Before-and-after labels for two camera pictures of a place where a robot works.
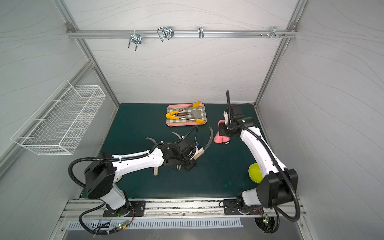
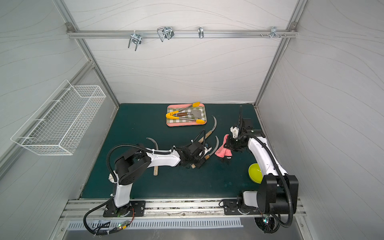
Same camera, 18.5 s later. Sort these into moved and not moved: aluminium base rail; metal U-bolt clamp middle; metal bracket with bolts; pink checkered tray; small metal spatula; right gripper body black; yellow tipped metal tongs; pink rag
Moved: right gripper body black; pink rag
Not moved: yellow tipped metal tongs; metal bracket with bolts; pink checkered tray; aluminium base rail; metal U-bolt clamp middle; small metal spatula
